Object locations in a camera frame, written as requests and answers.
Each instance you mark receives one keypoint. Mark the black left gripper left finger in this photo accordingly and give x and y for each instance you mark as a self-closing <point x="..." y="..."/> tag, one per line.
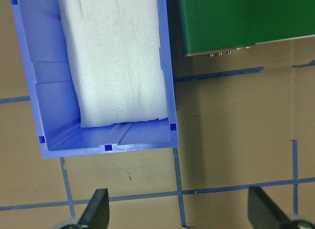
<point x="97" y="213"/>

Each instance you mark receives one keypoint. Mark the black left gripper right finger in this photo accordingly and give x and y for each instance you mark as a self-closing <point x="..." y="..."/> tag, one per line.
<point x="263" y="213"/>

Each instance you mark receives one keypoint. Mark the white foam pad source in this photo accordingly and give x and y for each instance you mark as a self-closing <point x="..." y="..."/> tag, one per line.
<point x="113" y="54"/>

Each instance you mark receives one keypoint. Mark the green conveyor belt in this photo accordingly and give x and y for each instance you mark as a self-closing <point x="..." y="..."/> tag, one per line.
<point x="220" y="25"/>

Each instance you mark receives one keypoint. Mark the blue source bin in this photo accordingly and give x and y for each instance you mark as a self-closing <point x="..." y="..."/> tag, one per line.
<point x="53" y="98"/>

